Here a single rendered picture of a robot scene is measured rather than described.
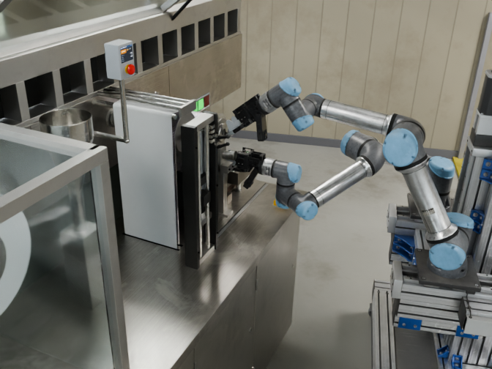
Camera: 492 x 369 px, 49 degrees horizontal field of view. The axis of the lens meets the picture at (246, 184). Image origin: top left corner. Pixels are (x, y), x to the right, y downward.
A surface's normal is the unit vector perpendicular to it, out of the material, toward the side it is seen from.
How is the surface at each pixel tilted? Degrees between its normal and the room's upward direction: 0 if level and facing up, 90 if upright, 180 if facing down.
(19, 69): 90
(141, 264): 0
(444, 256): 97
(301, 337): 0
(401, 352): 0
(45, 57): 90
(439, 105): 90
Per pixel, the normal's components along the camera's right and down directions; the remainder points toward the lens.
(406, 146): -0.55, 0.29
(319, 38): -0.19, 0.45
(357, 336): 0.02, -0.89
